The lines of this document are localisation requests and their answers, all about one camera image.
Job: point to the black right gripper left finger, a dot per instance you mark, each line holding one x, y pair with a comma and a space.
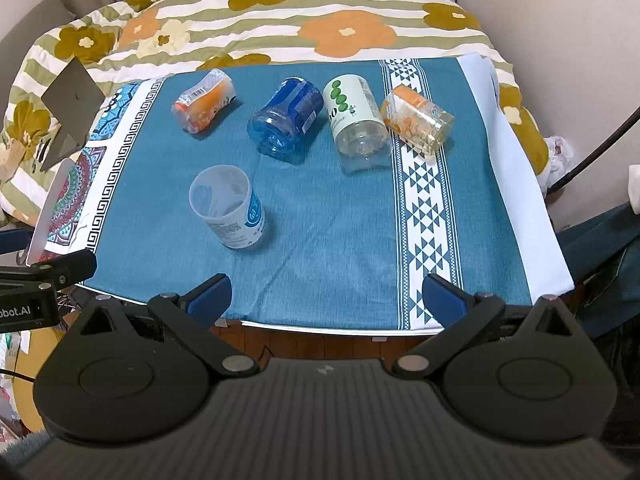
189, 318

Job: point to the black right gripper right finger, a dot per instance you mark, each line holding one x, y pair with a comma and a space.
463, 318

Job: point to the white blue labelled plastic cup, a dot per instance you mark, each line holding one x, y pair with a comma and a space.
223, 197

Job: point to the orange clear plastic cup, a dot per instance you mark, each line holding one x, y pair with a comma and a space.
419, 122

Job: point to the orange labelled plastic cup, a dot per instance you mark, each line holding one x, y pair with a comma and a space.
197, 107

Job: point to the green white labelled plastic cup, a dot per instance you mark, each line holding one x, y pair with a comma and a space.
357, 127

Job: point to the blue patterned table cloth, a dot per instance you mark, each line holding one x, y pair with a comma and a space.
341, 253

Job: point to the white plastic bag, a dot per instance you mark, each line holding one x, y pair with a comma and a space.
560, 161

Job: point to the grey open laptop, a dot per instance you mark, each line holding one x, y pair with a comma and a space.
74, 100

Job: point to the black tripod leg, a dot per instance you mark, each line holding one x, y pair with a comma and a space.
597, 153

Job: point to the floral striped bed quilt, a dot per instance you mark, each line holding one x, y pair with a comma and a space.
134, 40

